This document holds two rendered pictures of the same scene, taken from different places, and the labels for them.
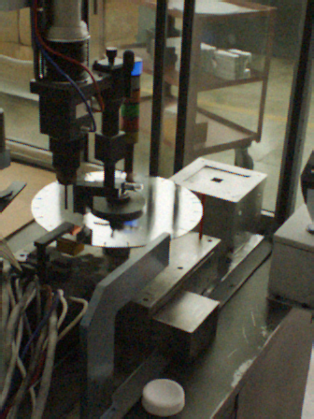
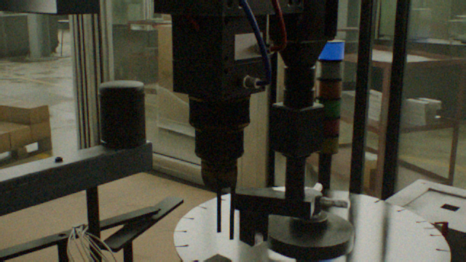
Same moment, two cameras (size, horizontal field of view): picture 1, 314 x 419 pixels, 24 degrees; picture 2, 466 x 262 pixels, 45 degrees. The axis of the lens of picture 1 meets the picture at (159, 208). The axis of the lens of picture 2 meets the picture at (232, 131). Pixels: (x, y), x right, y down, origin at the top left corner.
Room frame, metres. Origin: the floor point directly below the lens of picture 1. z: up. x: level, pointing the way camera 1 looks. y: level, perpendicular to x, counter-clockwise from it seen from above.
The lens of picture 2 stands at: (0.62, 0.04, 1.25)
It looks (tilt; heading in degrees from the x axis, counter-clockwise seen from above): 15 degrees down; 12
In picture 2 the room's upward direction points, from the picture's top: straight up
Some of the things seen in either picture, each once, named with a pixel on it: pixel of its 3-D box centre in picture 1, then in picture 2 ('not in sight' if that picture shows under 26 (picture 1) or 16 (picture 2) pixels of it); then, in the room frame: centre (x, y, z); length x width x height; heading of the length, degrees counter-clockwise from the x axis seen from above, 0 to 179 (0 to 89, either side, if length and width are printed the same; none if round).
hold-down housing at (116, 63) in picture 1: (110, 107); (299, 59); (1.19, 0.09, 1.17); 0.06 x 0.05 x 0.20; 143
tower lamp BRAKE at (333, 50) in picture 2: (131, 65); (330, 49); (1.57, 0.08, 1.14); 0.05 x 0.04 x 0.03; 62
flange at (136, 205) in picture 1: (117, 199); (308, 223); (1.26, 0.08, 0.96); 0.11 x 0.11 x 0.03
